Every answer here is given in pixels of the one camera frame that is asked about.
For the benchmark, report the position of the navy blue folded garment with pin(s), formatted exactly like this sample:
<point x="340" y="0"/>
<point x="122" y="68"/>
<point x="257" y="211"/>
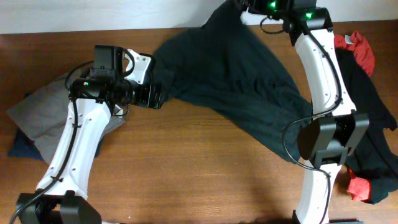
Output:
<point x="43" y="148"/>

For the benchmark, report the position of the grey folded shorts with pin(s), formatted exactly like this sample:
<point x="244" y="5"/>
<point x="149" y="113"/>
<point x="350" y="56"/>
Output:
<point x="43" y="111"/>

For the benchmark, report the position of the black garment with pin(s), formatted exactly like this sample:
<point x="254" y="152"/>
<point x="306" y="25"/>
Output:
<point x="373" y="166"/>

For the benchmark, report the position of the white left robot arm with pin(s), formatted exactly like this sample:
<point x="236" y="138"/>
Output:
<point x="115" y="77"/>

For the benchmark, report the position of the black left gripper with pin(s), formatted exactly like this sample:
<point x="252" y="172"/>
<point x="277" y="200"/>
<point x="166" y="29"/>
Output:
<point x="157" y="98"/>

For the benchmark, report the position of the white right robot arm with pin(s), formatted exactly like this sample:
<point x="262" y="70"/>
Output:
<point x="335" y="128"/>

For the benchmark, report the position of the red garment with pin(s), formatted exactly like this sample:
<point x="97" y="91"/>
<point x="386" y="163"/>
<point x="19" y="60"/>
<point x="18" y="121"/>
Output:
<point x="362" y="50"/>

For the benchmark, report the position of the dark green Nike t-shirt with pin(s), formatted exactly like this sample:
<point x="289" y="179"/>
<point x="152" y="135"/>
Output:
<point x="223" y="66"/>

